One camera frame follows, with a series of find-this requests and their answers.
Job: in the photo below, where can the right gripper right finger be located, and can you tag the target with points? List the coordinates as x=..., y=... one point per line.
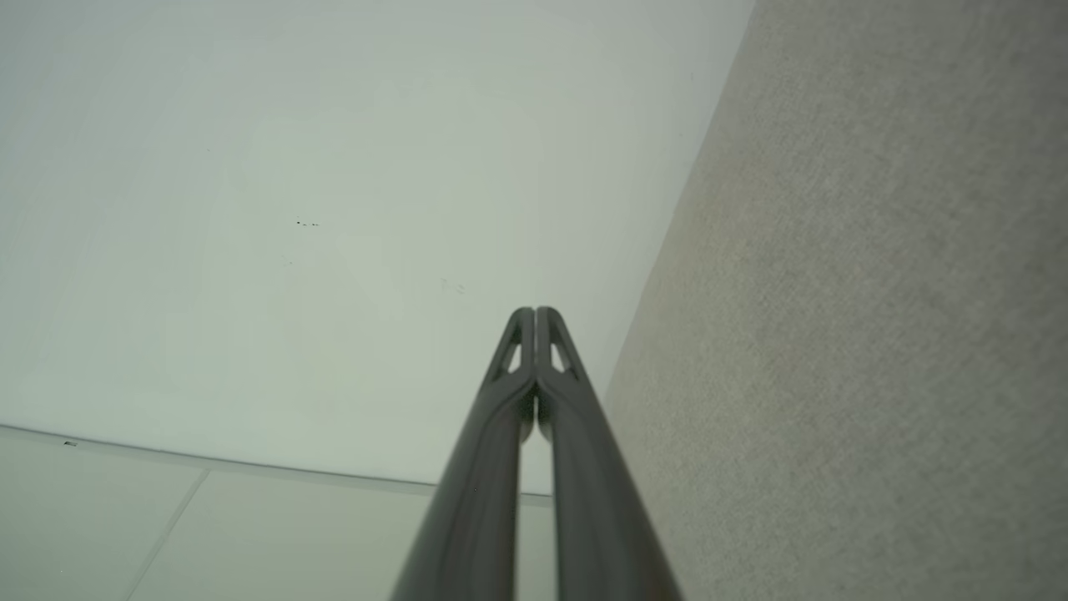
x=601, y=517

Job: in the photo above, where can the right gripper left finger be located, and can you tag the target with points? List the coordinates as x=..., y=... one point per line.
x=471, y=517

